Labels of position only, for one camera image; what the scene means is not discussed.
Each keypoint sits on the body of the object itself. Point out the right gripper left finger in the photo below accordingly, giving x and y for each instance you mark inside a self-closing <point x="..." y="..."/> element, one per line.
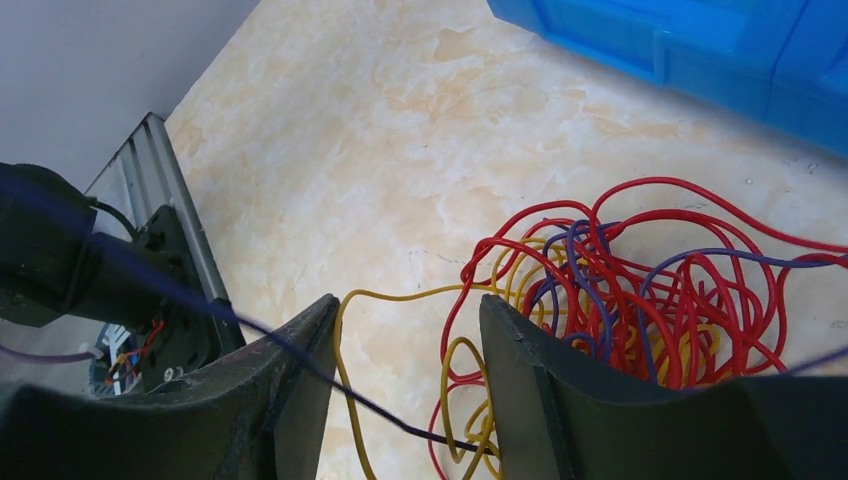
<point x="256" y="413"/>

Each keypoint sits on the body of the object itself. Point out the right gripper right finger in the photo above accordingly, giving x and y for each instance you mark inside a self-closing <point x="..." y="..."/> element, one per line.
<point x="561" y="414"/>

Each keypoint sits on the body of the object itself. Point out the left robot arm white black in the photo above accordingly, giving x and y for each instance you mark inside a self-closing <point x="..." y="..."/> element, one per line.
<point x="55" y="263"/>

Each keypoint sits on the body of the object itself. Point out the blue three-compartment plastic bin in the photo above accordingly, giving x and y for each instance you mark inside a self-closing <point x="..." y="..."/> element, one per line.
<point x="782" y="63"/>

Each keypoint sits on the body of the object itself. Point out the aluminium frame rail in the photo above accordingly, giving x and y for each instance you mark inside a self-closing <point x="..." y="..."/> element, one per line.
<point x="159" y="192"/>

